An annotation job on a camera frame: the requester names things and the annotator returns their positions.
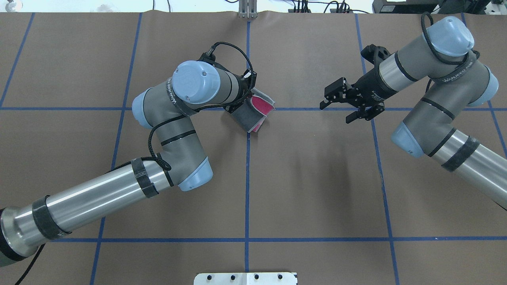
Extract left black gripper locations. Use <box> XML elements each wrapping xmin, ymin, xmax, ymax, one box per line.
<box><xmin>224</xmin><ymin>72</ymin><xmax>257</xmax><ymax>114</ymax></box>

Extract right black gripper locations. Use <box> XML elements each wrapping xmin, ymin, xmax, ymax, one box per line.
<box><xmin>319</xmin><ymin>70</ymin><xmax>396</xmax><ymax>124</ymax></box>

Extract pink and grey towel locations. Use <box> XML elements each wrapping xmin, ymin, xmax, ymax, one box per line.
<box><xmin>229</xmin><ymin>88</ymin><xmax>276</xmax><ymax>133</ymax></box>

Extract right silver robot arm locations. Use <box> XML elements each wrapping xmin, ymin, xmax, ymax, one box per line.
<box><xmin>319</xmin><ymin>12</ymin><xmax>507</xmax><ymax>209</ymax></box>

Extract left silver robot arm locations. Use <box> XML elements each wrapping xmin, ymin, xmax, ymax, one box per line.
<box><xmin>1</xmin><ymin>60</ymin><xmax>256</xmax><ymax>267</ymax></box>

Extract black box with label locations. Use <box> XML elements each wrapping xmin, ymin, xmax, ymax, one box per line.
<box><xmin>372</xmin><ymin>0</ymin><xmax>439</xmax><ymax>14</ymax></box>

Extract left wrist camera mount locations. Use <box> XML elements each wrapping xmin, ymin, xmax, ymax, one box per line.
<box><xmin>197</xmin><ymin>52</ymin><xmax>227</xmax><ymax>70</ymax></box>

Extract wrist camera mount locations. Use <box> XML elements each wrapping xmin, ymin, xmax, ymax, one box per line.
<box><xmin>197</xmin><ymin>52</ymin><xmax>227</xmax><ymax>70</ymax></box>
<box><xmin>360</xmin><ymin>44</ymin><xmax>391</xmax><ymax>66</ymax></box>

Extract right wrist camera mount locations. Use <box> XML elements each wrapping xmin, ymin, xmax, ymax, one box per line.
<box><xmin>360</xmin><ymin>44</ymin><xmax>391</xmax><ymax>66</ymax></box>

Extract aluminium frame post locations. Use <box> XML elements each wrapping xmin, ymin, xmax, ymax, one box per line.
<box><xmin>238</xmin><ymin>0</ymin><xmax>258</xmax><ymax>19</ymax></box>

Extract left black camera cable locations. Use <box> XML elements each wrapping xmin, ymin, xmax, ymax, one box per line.
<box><xmin>148</xmin><ymin>42</ymin><xmax>255</xmax><ymax>171</ymax></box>

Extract black camera cable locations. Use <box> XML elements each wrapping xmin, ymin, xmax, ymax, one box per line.
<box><xmin>148</xmin><ymin>42</ymin><xmax>255</xmax><ymax>171</ymax></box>
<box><xmin>421</xmin><ymin>11</ymin><xmax>480</xmax><ymax>66</ymax></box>

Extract right black camera cable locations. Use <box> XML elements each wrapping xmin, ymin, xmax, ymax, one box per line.
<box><xmin>421</xmin><ymin>11</ymin><xmax>480</xmax><ymax>66</ymax></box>

